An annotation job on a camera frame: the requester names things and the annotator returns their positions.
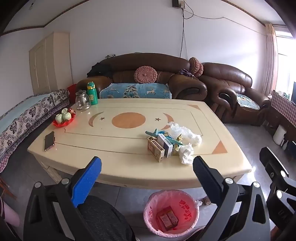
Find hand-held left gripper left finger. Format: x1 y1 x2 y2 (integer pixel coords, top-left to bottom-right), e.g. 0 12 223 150
23 156 102 241

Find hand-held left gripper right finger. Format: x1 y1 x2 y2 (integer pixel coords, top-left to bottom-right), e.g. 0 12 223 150
192 156 271 241

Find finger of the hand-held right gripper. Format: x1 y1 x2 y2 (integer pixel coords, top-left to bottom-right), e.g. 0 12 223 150
259 147 296 233

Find white tissue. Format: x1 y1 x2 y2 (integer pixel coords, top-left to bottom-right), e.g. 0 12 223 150
179 143 195 164

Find pink lined trash bin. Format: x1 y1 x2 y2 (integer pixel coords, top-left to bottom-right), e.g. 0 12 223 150
143 189 203 238

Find yellow wrapper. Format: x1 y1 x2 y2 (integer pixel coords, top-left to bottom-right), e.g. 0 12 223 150
172 136 184 156

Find clear plastic bag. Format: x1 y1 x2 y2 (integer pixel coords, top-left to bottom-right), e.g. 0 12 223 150
167 122 202 145

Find white medicine box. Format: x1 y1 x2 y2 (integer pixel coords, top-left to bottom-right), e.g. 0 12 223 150
157 134 173 158

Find gold cardboard box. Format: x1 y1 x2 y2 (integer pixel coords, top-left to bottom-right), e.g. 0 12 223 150
147 137 165 163

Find cream coffee table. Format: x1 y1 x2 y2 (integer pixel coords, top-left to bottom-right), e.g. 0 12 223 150
27 98 252 189

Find orange cardboard box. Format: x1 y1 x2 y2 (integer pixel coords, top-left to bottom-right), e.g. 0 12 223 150
156 211 172 231
165 207 179 226

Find smartphone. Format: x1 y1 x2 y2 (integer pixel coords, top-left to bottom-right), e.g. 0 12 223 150
44 131 55 151

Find table with checkered cloth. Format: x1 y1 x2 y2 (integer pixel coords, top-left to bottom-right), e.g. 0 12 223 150
270 90 296 130

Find red tray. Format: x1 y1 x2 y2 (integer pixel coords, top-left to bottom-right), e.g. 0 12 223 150
52 108 77 128

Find blue armchair seat cover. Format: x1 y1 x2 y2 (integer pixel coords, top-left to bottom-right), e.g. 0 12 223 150
236 93 260 110

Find glass pitcher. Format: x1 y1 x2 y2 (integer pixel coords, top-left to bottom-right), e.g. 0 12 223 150
75 90 91 112

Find brown wooden stick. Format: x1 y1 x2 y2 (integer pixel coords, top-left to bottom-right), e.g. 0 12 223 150
0 177 18 201

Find pink cylindrical object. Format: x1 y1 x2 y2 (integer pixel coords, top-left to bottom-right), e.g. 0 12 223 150
0 197 19 227

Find green water bottle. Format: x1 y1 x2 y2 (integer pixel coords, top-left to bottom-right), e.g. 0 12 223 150
87 82 98 106

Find bed with floral cover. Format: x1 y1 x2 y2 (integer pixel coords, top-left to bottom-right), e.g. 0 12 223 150
0 89 70 173

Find red bag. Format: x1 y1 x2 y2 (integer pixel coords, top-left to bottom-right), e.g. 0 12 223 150
67 84 78 98

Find window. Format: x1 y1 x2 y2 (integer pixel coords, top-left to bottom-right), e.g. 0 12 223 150
276 25 296 93

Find brown leather armchair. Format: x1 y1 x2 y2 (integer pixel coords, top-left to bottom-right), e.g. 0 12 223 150
199 62 271 127

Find blue printed sofa seat cover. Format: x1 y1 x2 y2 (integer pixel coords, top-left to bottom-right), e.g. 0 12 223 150
99 83 173 100

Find pink curtain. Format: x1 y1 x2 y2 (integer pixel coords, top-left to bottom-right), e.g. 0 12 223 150
262 23 279 96

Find pink round knitted cushion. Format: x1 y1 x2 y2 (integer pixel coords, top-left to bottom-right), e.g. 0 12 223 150
134 66 158 84
188 57 204 78

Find dark clothing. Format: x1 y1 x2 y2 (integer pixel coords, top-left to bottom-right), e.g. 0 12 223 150
87 62 114 78

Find cream wardrobe cabinet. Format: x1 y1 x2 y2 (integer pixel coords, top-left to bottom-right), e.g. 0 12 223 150
29 32 71 95

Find brown leather sofa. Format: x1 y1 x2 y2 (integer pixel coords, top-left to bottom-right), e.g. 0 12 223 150
76 53 208 100

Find black hanging cable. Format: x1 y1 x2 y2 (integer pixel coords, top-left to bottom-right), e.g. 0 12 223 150
179 7 196 58

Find thin wall cable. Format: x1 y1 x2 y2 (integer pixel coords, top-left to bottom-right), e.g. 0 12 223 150
185 16 266 35

